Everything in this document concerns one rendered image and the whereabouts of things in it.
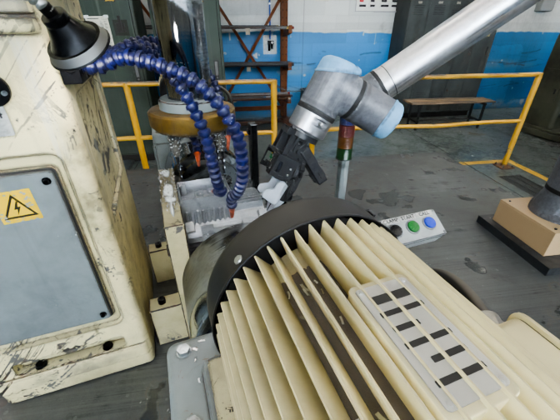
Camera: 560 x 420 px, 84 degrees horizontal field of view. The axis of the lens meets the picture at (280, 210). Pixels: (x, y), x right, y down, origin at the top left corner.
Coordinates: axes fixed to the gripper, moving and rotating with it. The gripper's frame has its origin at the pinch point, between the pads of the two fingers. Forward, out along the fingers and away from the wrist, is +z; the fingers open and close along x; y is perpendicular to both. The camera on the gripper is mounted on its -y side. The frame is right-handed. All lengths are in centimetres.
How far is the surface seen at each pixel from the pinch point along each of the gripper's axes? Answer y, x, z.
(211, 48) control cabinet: -28, -317, -35
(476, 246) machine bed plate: -80, 5, -13
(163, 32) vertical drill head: 35.6, -3.0, -24.1
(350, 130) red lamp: -33, -33, -26
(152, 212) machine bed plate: 14, -60, 41
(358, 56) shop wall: -281, -453, -151
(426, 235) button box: -29.9, 19.3, -12.9
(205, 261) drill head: 19.3, 20.9, 5.3
